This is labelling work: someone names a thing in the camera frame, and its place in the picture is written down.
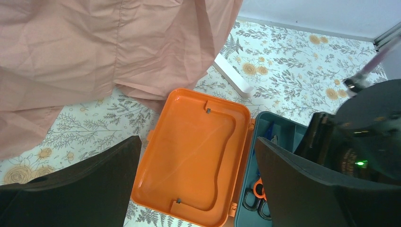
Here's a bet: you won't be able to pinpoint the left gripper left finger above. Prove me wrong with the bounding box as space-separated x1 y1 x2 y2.
0 136 141 227

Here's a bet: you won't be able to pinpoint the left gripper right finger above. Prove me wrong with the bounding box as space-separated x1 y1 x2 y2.
254 137 401 227

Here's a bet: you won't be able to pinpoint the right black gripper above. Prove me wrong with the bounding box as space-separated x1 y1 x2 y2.
295 79 401 185

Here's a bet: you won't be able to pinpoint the small orange scissors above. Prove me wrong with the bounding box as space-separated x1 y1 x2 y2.
253 177 267 201

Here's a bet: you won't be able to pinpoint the black handled scissors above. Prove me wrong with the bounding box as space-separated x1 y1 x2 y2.
242 188 272 221

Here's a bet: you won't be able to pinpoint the teal divided tray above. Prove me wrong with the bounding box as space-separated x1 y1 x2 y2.
234 111 307 227

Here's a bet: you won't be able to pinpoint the orange plastic medicine box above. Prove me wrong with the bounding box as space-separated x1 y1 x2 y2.
131 88 253 227

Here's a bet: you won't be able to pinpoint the floral table mat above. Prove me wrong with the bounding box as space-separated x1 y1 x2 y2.
0 20 375 185

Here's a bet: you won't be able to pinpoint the white rectangular box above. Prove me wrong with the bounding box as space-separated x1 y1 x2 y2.
213 53 255 98

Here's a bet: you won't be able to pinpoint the pink fabric shorts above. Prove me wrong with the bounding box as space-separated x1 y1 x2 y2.
0 0 242 159

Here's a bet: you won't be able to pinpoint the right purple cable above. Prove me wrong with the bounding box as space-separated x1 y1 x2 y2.
343 33 401 94

